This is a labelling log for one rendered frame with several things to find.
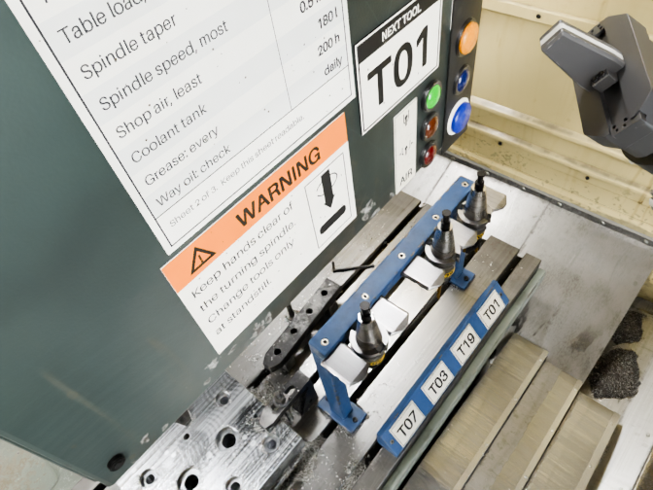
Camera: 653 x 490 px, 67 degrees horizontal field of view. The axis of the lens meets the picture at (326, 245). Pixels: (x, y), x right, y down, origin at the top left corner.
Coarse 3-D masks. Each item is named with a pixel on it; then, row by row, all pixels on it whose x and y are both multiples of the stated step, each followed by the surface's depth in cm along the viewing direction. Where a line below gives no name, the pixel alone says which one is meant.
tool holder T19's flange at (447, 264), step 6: (426, 246) 91; (456, 246) 90; (426, 252) 90; (456, 252) 89; (426, 258) 91; (432, 258) 89; (450, 258) 89; (456, 258) 90; (438, 264) 89; (444, 264) 88; (450, 264) 89
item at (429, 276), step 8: (416, 256) 91; (408, 264) 90; (416, 264) 90; (424, 264) 89; (432, 264) 89; (400, 272) 89; (408, 272) 89; (416, 272) 89; (424, 272) 88; (432, 272) 88; (440, 272) 88; (416, 280) 88; (424, 280) 87; (432, 280) 87; (440, 280) 87; (424, 288) 87; (432, 288) 87
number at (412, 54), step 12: (432, 12) 35; (420, 24) 35; (432, 24) 36; (408, 36) 34; (420, 36) 35; (432, 36) 37; (396, 48) 34; (408, 48) 35; (420, 48) 36; (432, 48) 37; (396, 60) 34; (408, 60) 36; (420, 60) 37; (432, 60) 38; (396, 72) 35; (408, 72) 36; (420, 72) 38; (396, 84) 36; (408, 84) 37
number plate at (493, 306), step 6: (492, 294) 113; (486, 300) 112; (492, 300) 113; (498, 300) 114; (486, 306) 112; (492, 306) 113; (498, 306) 114; (504, 306) 115; (480, 312) 111; (486, 312) 112; (492, 312) 113; (498, 312) 114; (480, 318) 111; (486, 318) 112; (492, 318) 113; (486, 324) 112; (492, 324) 113
